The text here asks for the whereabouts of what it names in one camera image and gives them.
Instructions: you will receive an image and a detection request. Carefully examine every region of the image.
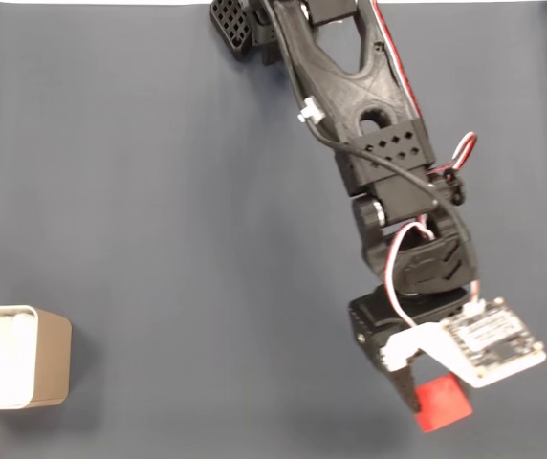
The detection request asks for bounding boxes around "red cube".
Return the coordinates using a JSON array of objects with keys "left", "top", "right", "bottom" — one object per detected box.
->
[{"left": 414, "top": 374, "right": 474, "bottom": 434}]

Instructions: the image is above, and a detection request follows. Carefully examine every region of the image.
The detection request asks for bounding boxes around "beige box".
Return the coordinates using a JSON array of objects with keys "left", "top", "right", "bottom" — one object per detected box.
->
[{"left": 0, "top": 304, "right": 73, "bottom": 411}]

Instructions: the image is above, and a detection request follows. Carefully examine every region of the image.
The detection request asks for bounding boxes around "blue grey table mat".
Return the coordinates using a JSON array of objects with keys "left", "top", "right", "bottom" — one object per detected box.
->
[{"left": 0, "top": 3, "right": 547, "bottom": 459}]

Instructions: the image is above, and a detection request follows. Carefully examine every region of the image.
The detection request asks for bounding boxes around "red white black servo cable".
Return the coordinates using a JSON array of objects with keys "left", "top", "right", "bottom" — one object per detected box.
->
[
  {"left": 371, "top": 0, "right": 480, "bottom": 176},
  {"left": 383, "top": 220, "right": 440, "bottom": 332}
]

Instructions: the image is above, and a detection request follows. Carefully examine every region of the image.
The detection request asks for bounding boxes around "camera board on white mount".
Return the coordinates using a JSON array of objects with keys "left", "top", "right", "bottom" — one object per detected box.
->
[{"left": 380, "top": 295, "right": 547, "bottom": 390}]

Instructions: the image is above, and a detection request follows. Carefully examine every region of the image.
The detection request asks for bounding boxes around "black camera cable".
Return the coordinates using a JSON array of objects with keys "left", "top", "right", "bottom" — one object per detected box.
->
[{"left": 256, "top": 0, "right": 485, "bottom": 312}]

